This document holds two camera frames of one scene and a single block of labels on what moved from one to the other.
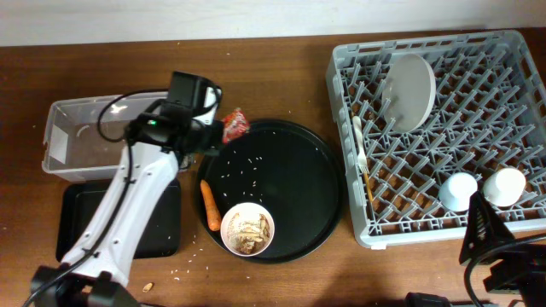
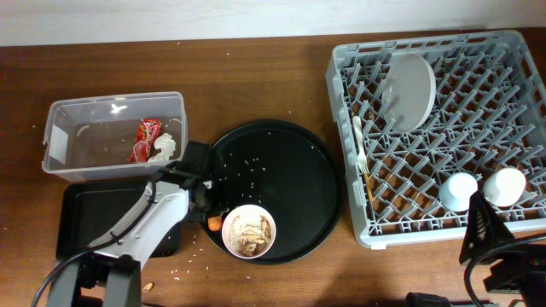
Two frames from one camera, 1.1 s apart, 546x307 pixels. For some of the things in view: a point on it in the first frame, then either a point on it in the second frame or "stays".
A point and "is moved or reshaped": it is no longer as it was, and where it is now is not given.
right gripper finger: [484, 228] stays
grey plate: [409, 92] stays
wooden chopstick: [368, 186] stays
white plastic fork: [361, 153] stays
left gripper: [217, 143] to [218, 211]
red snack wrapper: [235, 125] is moved or reshaped
